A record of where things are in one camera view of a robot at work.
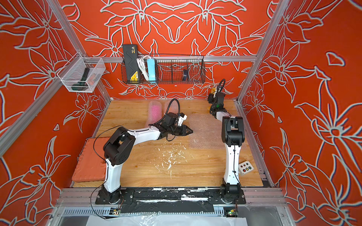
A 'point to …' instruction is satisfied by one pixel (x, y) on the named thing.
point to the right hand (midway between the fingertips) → (212, 91)
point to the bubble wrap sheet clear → (207, 132)
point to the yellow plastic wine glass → (213, 91)
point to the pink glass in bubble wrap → (155, 112)
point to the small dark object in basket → (185, 75)
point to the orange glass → (171, 106)
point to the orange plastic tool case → (91, 164)
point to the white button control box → (244, 167)
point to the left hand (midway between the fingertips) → (193, 131)
